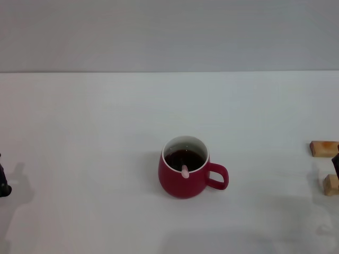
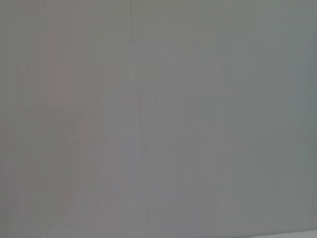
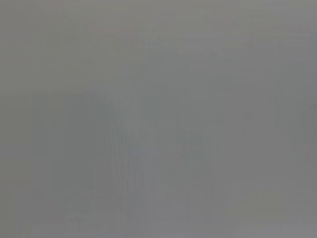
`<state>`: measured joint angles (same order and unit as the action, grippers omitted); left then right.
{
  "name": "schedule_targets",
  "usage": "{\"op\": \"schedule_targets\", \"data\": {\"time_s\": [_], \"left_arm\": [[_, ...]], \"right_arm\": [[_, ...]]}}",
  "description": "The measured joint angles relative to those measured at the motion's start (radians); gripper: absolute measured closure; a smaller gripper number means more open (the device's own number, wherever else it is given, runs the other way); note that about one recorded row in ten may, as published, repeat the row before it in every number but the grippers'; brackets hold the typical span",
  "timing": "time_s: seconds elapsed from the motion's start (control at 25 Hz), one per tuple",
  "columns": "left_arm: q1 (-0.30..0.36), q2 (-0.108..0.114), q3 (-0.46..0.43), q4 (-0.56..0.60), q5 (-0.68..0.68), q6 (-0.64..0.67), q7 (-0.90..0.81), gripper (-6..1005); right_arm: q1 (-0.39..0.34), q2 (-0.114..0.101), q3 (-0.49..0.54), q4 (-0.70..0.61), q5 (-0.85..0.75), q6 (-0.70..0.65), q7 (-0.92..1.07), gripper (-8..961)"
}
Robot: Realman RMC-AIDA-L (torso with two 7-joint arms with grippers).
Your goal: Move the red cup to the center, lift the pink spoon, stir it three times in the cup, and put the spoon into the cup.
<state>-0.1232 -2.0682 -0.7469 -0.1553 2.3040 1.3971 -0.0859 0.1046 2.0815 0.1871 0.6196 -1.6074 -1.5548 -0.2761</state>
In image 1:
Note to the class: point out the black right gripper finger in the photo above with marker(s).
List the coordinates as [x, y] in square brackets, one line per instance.
[337, 164]

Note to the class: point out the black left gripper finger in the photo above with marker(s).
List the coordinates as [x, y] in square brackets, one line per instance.
[3, 189]

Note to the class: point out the pink spoon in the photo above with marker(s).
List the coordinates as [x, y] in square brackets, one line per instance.
[185, 172]

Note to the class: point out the red ceramic mug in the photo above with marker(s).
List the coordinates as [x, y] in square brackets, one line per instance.
[182, 186]

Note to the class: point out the long wooden block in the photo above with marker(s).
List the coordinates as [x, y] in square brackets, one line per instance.
[321, 149]

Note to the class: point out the short wooden block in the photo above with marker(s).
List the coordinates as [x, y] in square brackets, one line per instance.
[331, 186]

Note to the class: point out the dark coffee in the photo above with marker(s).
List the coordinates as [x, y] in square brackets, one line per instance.
[190, 158]

